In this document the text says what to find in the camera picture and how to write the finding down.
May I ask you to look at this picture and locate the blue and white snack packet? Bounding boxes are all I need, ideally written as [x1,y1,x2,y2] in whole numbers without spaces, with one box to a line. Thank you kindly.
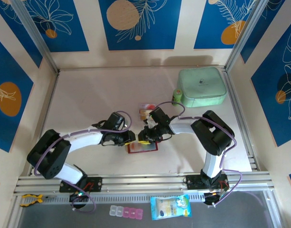
[150,194,192,221]

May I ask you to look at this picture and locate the mint green zip pouch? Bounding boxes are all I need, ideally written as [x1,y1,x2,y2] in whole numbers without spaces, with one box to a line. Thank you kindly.
[178,66,226,109]

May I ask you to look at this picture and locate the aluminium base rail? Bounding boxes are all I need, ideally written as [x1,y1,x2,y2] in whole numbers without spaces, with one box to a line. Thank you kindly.
[13,172,275,197]

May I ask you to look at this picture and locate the aluminium side rail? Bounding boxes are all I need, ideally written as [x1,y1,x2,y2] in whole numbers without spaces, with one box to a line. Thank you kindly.
[222,67,259,171]
[28,70,60,176]

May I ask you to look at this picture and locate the black controller board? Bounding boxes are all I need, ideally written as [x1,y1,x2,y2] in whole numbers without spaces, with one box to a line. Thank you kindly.
[204,184,229,205]
[69,191,90,203]

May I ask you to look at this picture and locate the red leather card holder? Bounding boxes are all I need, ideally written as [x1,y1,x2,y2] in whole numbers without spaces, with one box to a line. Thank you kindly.
[126,142,159,154]

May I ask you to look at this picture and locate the small green bottle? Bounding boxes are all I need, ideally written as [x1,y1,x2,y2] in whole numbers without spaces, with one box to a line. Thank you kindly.
[171,88,183,106]

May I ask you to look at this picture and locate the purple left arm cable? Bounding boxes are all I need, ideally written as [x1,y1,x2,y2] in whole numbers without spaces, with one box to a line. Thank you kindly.
[33,110,134,212]

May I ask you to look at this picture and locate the grey slotted cable duct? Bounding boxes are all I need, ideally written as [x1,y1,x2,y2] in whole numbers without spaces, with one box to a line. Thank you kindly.
[42,192,207,203]

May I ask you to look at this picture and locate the yellow handled pliers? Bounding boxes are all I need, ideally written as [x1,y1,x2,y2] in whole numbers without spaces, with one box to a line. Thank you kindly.
[19,193,55,207]

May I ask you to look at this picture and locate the white and pink pill organizer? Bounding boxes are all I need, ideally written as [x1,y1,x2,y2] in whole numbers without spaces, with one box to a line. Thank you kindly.
[109,205,144,219]

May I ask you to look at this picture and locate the aluminium frame post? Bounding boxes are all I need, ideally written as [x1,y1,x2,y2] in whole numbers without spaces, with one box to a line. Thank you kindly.
[225,0,271,72]
[11,0,60,73]

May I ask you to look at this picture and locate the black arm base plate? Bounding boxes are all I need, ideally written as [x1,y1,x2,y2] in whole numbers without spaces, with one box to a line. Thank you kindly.
[59,177,103,193]
[185,174,229,190]

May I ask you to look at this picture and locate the white card with red circle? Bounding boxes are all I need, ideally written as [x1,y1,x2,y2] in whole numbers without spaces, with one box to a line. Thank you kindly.
[139,102,157,110]

